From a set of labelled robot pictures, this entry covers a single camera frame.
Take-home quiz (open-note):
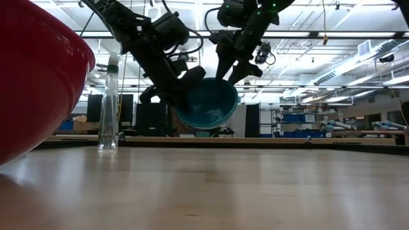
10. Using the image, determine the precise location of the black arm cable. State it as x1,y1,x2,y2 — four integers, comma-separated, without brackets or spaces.
160,0,205,59
204,6,222,35

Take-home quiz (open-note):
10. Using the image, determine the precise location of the thin grey overhead rail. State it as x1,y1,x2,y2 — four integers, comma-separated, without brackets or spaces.
83,84,409,90

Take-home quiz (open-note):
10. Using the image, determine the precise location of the teal plastic bowl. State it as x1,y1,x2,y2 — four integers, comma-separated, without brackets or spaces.
174,77,240,130

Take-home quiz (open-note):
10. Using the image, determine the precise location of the large red plastic bowl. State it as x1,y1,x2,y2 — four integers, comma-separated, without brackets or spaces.
0,0,96,167

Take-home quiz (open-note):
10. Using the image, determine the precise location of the black overhead frame bar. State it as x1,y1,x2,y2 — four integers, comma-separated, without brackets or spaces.
73,30,409,40

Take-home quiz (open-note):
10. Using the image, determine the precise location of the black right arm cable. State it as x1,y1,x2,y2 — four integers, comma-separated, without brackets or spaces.
204,6,222,35

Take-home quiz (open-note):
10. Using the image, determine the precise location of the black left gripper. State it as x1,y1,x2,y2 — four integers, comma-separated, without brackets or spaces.
120,30,207,113

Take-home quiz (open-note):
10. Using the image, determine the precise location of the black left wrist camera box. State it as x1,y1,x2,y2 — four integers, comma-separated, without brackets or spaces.
152,11,191,52

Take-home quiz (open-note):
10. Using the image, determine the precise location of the long wooden background table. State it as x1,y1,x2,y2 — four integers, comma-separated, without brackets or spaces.
46,134,397,146

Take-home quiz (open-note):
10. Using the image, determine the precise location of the large black monitor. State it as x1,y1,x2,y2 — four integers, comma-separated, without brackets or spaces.
135,102,173,137

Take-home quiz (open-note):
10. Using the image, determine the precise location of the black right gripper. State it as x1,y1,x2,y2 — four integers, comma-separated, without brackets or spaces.
208,11,281,86

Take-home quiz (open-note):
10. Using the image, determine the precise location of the narrow black panel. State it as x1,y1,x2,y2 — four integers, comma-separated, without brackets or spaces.
245,103,261,139

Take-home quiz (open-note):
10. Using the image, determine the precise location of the blue storage bin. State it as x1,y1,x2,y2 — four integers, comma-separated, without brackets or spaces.
58,119,75,132

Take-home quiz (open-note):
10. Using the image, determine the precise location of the black overhead camera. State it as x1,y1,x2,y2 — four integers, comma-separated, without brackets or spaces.
254,41,277,66

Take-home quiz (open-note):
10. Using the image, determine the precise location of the cardboard box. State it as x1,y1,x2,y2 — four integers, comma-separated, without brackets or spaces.
72,114,100,132

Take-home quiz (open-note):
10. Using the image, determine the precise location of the clear plastic spray bottle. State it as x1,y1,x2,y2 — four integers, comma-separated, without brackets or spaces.
97,52,120,151

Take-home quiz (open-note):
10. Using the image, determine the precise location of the yellow hanging cable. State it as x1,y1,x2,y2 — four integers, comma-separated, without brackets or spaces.
321,0,330,46

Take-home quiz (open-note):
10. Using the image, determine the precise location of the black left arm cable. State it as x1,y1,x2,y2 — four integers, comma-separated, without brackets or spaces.
160,0,205,59

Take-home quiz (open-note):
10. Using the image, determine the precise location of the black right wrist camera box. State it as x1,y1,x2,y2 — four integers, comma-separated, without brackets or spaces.
217,0,258,28

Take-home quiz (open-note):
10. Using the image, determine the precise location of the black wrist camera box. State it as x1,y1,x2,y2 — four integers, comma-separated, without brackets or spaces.
152,11,191,52
217,0,258,28

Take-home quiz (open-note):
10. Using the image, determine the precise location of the blue storage bins row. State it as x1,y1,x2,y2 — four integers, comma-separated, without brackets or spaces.
282,113,318,123

